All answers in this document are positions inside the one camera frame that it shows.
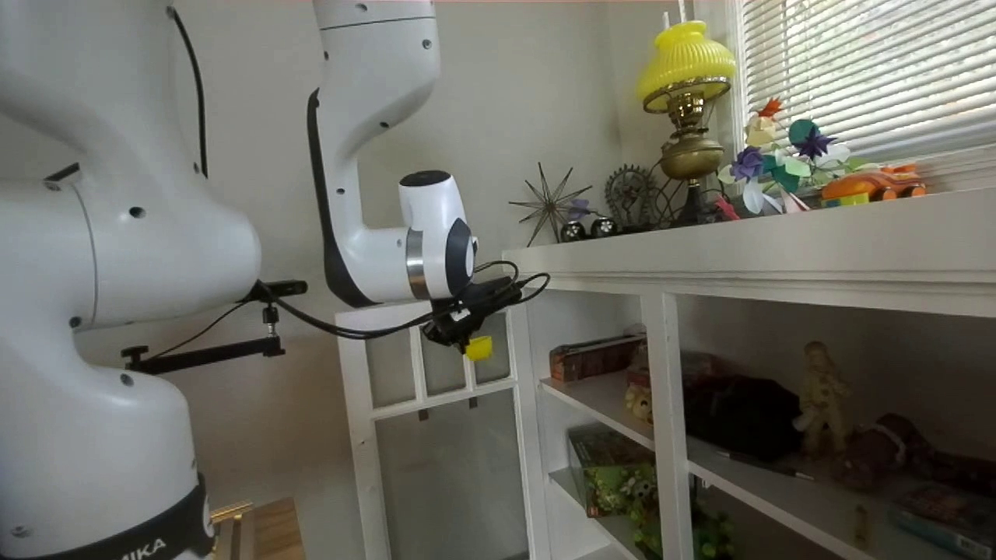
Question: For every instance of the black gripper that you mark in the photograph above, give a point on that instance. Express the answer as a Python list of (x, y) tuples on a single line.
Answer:
[(457, 325)]

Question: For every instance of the small yellow bowl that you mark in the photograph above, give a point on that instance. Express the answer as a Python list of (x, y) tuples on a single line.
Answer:
[(481, 351)]

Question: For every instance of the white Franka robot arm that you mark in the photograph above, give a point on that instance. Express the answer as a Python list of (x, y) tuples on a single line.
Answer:
[(94, 414)]

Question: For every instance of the white cabinet door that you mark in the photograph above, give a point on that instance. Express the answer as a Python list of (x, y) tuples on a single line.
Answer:
[(358, 414)]

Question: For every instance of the white cabinet with shelves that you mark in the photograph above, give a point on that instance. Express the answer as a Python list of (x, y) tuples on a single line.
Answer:
[(789, 251)]

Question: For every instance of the metal starburst ornament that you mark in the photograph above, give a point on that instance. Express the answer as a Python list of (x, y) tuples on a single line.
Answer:
[(549, 205)]

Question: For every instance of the small black toy car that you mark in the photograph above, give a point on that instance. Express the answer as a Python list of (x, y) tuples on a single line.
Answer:
[(585, 224)]

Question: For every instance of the yellow bunny plush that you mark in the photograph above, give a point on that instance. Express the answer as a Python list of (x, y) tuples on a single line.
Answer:
[(636, 394)]

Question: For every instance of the green printed toy box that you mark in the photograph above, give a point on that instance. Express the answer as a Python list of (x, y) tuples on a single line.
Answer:
[(612, 471)]

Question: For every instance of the round gear-shaped ornament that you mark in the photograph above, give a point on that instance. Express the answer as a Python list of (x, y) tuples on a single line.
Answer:
[(631, 195)]

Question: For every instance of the black bulky bag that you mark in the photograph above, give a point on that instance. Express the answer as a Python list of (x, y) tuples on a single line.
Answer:
[(743, 408)]

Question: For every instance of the wooden crate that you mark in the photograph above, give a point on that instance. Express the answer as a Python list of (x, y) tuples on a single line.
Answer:
[(279, 529)]

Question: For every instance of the green leafy toy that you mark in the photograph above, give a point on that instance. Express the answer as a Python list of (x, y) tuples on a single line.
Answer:
[(712, 539)]

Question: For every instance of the yellow shade brass oil lamp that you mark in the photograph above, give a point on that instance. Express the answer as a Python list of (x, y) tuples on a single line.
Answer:
[(685, 67)]

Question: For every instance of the tan human figurine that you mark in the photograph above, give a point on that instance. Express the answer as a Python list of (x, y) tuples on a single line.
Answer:
[(823, 399)]

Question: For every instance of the orange toy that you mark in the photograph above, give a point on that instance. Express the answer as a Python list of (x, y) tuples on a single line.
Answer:
[(876, 186)]

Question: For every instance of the brown stuffed animal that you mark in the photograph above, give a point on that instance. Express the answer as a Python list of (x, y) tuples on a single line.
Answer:
[(892, 449)]

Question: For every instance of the small yellowish figurine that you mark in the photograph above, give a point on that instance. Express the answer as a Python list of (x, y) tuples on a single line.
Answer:
[(865, 528)]

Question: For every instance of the white window blinds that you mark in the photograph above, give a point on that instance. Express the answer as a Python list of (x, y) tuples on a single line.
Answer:
[(873, 67)]

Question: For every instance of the teal flat book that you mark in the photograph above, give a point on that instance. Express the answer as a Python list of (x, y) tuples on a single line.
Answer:
[(939, 523)]

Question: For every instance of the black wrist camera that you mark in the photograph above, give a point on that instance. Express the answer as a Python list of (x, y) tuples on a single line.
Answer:
[(495, 295)]

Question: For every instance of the black stereo camera bar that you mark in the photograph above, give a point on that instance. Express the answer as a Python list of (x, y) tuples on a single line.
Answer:
[(271, 292)]

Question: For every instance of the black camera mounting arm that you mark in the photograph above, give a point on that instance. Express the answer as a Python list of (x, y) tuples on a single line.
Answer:
[(207, 356)]

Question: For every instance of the thin upright frame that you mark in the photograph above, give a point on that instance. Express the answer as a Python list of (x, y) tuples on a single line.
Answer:
[(233, 529)]

